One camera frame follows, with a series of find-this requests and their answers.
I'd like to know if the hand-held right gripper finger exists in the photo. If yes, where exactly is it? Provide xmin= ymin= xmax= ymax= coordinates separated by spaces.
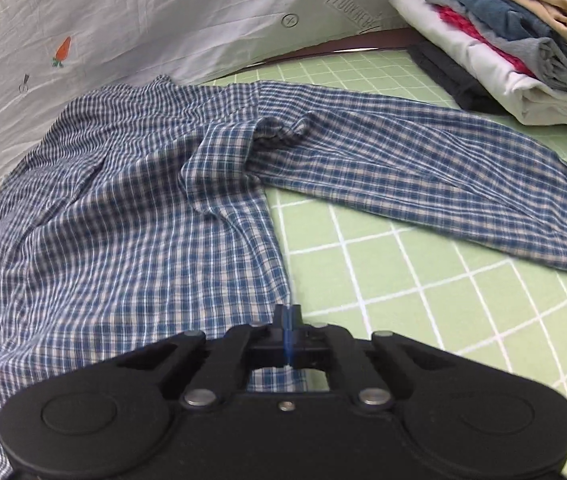
xmin=114 ymin=305 xmax=289 ymax=407
xmin=288 ymin=305 xmax=464 ymax=407

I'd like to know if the blue plaid shirt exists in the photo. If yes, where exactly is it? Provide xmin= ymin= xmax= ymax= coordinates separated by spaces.
xmin=0 ymin=75 xmax=567 ymax=480

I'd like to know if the green grid sheet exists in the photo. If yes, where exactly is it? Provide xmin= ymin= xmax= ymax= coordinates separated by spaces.
xmin=198 ymin=47 xmax=567 ymax=433

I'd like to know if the black folded garment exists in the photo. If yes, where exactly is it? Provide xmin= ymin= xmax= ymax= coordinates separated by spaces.
xmin=406 ymin=42 xmax=519 ymax=116

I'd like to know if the dark brown furniture edge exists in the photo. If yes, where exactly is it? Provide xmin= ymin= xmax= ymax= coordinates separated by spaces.
xmin=258 ymin=27 xmax=419 ymax=68

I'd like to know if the white folded cloth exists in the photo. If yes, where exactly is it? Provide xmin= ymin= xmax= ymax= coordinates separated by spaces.
xmin=389 ymin=0 xmax=567 ymax=127

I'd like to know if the white carrot print sheet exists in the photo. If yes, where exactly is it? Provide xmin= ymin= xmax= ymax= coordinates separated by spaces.
xmin=0 ymin=0 xmax=437 ymax=223

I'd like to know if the red folded garment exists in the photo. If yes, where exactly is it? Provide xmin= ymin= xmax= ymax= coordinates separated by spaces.
xmin=436 ymin=5 xmax=539 ymax=78

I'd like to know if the blue denim garment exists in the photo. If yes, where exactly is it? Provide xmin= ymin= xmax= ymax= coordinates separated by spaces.
xmin=431 ymin=0 xmax=567 ymax=68

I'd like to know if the grey garment with drawstring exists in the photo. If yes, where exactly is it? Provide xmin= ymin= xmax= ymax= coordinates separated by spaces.
xmin=416 ymin=0 xmax=567 ymax=117

